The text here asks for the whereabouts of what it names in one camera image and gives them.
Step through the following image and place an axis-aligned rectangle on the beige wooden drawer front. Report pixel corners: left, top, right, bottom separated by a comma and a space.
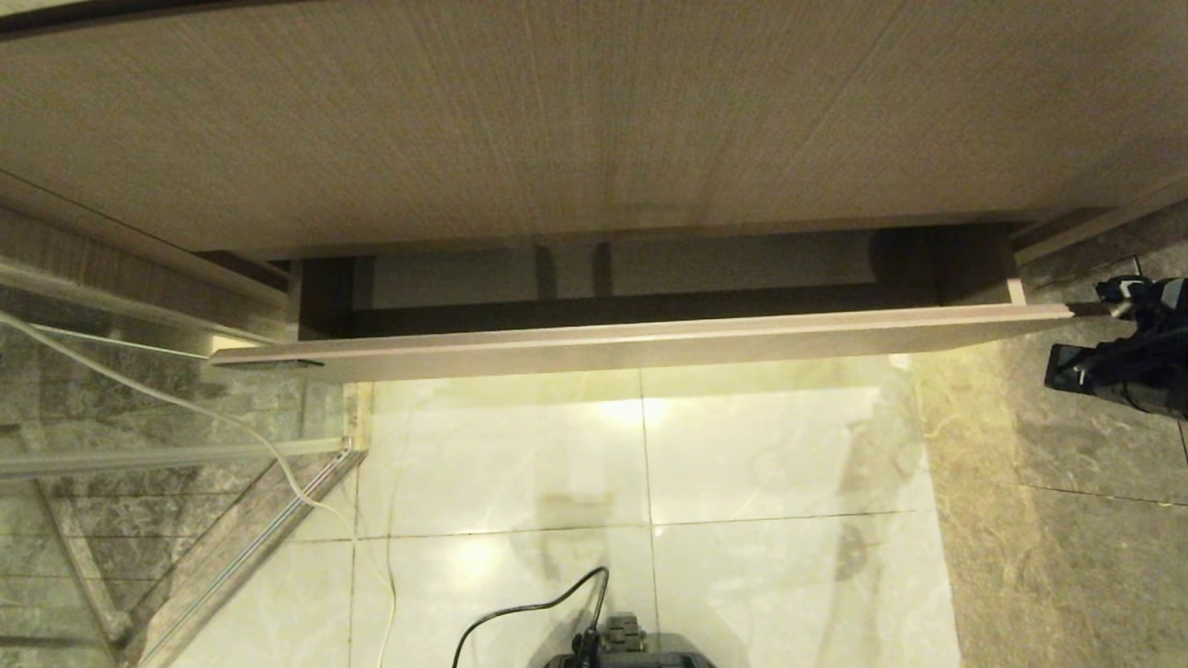
209, 225, 1115, 384

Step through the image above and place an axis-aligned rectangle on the framed glass shower door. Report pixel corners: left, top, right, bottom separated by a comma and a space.
0, 264, 372, 668

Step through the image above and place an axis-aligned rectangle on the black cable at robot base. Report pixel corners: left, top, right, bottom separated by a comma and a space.
452, 568, 611, 668

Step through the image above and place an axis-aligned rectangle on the beige wooden vanity cabinet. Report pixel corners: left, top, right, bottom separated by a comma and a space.
0, 0, 1188, 321

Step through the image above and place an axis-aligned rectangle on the thin white cable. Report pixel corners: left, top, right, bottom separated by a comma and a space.
0, 311, 397, 668

